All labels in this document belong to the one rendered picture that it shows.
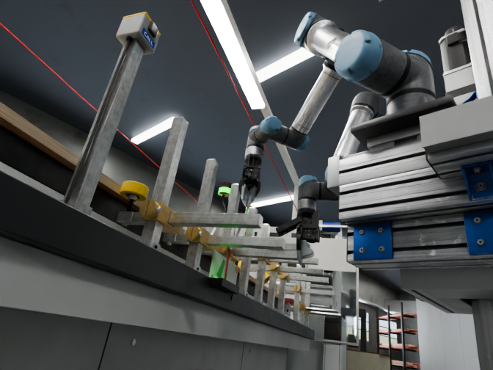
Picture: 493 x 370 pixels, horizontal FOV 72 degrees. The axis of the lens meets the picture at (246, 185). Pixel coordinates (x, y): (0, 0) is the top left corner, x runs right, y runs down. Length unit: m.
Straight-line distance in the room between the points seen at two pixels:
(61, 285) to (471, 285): 0.81
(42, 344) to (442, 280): 0.93
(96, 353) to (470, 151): 1.05
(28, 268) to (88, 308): 0.17
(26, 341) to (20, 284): 0.32
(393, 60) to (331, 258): 2.87
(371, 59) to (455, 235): 0.43
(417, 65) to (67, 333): 1.12
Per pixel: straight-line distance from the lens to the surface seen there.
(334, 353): 3.54
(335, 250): 3.65
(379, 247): 0.82
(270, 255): 1.35
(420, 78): 0.98
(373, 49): 0.90
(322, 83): 1.38
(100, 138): 0.78
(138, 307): 0.94
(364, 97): 1.49
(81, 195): 0.74
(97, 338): 1.16
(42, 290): 0.72
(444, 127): 0.70
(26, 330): 0.99
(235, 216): 0.88
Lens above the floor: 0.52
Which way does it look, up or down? 24 degrees up
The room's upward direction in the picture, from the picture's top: 9 degrees clockwise
